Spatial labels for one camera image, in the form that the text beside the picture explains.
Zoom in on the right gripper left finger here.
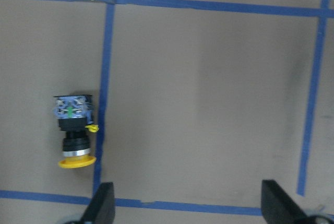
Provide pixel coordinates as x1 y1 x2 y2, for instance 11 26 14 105
79 182 115 224

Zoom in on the yellow push button switch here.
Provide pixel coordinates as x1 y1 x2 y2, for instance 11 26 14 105
53 95 99 169

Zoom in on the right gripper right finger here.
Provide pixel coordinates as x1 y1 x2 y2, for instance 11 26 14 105
260 180 308 224

